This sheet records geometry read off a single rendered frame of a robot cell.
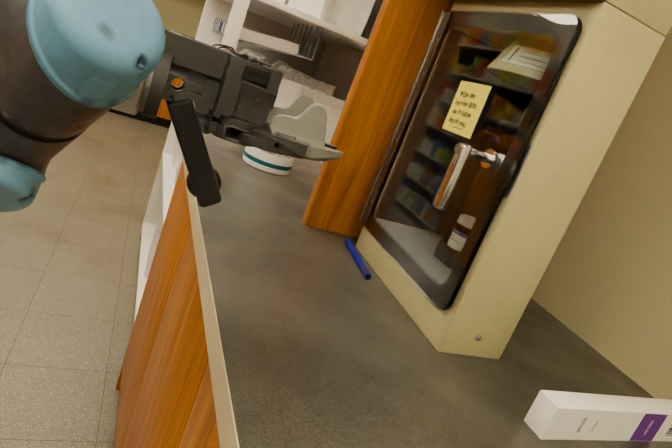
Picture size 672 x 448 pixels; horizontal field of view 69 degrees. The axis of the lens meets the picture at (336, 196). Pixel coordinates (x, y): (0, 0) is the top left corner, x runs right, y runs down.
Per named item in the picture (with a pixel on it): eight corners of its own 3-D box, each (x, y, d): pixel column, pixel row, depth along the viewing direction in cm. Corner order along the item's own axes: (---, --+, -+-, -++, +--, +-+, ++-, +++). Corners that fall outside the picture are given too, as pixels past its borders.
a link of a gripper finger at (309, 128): (364, 120, 52) (282, 91, 49) (344, 172, 54) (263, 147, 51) (356, 115, 55) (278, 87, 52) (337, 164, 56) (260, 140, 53)
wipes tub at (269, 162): (283, 165, 137) (301, 114, 133) (294, 180, 125) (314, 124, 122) (238, 152, 132) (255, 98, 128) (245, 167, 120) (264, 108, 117)
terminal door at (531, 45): (364, 224, 92) (450, 11, 83) (446, 316, 65) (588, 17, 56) (360, 223, 92) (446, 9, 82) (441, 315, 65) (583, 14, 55)
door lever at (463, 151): (469, 219, 65) (458, 212, 67) (500, 152, 63) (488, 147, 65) (436, 210, 63) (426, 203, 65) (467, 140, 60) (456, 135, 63)
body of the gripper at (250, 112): (291, 76, 48) (165, 31, 43) (263, 157, 50) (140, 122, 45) (274, 67, 55) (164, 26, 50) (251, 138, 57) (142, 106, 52)
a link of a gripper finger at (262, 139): (311, 149, 50) (226, 122, 47) (306, 163, 51) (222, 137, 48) (302, 138, 55) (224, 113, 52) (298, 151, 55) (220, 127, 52)
